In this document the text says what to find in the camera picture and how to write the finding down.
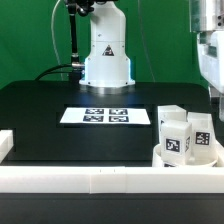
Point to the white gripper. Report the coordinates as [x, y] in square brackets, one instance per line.
[210, 50]

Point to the white round stool seat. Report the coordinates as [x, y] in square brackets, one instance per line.
[192, 162]

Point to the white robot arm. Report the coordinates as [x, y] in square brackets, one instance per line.
[108, 67]

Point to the white marker sheet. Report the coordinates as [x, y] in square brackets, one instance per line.
[81, 115]

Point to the white left fence bar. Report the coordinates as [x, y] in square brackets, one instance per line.
[6, 143]

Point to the white front fence bar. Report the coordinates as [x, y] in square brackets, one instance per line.
[97, 180]

